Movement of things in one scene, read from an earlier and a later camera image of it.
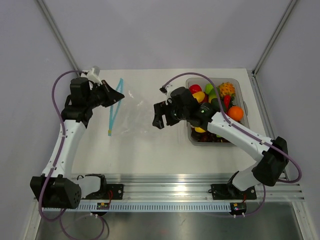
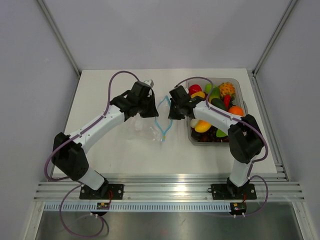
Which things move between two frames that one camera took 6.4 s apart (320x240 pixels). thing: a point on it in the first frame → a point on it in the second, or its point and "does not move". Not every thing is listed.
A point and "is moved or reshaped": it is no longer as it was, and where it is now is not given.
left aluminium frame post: [58, 35] does not move
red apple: [194, 88] does not move
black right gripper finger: [158, 121] → [174, 112]
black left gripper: [112, 96] → [153, 112]
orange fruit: [236, 113] does not move
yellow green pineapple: [227, 88] does not move
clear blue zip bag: [132, 115] is moved or reshaped
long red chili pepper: [227, 98] does not move
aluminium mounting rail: [192, 188] does not move
